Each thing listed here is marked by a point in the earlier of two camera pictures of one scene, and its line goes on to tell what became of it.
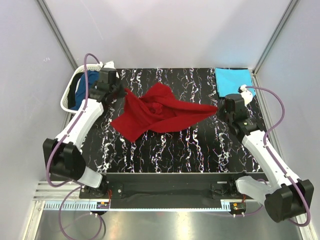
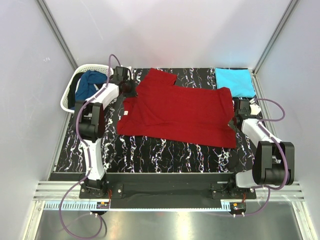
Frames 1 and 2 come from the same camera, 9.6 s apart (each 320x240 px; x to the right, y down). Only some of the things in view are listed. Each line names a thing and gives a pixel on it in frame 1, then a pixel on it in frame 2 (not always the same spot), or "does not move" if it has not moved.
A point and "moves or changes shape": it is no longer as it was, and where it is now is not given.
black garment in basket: (71, 95) does not move
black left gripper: (116, 89) → (128, 88)
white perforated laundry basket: (93, 67) does not move
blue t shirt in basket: (93, 76) does not move
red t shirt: (156, 108) moves or changes shape
